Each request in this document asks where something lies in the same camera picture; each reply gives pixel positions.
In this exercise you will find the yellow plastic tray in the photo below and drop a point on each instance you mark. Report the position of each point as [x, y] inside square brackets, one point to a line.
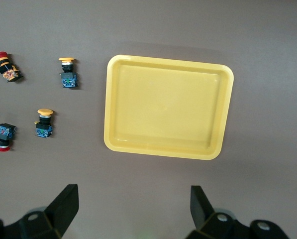
[168, 107]

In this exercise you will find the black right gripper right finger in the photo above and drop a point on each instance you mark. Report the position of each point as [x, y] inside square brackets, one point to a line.
[203, 216]

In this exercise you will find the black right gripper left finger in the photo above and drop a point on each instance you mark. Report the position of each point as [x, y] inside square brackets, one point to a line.
[61, 211]

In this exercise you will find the red button with blue body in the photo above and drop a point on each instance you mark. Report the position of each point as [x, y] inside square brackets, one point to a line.
[4, 132]

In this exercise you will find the brown table cover sheet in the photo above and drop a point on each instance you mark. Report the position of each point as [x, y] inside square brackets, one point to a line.
[163, 25]

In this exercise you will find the yellow mushroom push button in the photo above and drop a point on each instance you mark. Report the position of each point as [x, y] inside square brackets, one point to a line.
[43, 129]
[68, 79]

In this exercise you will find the red button with orange body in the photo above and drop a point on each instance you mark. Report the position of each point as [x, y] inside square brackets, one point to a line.
[10, 73]

